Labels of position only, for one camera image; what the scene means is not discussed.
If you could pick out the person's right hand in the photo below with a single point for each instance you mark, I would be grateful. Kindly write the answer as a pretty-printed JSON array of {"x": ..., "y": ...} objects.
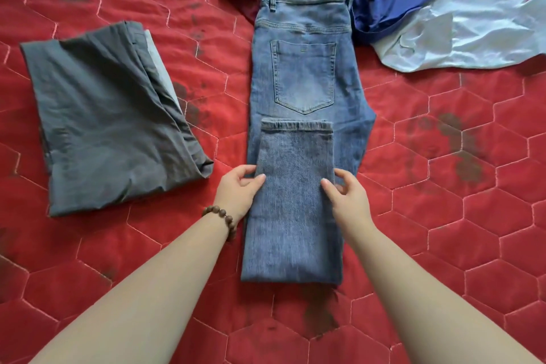
[{"x": 352, "y": 206}]

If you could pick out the person's left hand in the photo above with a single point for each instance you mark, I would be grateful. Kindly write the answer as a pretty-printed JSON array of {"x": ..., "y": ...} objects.
[{"x": 236, "y": 197}]

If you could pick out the red quilted mattress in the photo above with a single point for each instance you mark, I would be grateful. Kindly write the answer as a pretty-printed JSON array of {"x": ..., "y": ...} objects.
[{"x": 426, "y": 206}]

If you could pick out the blue denim jeans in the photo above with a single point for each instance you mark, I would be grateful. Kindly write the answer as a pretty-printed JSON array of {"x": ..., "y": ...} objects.
[{"x": 303, "y": 78}]

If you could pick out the light grey trousers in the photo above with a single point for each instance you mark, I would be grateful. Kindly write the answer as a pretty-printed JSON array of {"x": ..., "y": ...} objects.
[{"x": 164, "y": 69}]

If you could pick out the dark grey trousers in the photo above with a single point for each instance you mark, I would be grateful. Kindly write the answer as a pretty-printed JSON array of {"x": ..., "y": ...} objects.
[{"x": 111, "y": 120}]

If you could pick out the light blue shirt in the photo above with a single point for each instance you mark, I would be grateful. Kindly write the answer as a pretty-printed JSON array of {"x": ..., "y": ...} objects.
[{"x": 477, "y": 26}]

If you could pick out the person's right forearm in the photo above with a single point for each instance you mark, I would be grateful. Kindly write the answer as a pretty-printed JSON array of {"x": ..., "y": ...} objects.
[{"x": 426, "y": 304}]

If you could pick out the person's left forearm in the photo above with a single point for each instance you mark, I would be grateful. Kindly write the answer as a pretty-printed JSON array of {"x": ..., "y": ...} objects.
[{"x": 140, "y": 299}]

